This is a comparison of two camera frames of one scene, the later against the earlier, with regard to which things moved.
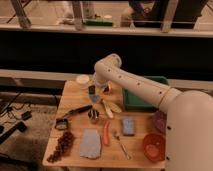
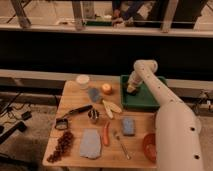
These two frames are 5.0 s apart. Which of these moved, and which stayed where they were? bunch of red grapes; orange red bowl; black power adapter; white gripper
Moved: white gripper
Stayed: orange red bowl; black power adapter; bunch of red grapes
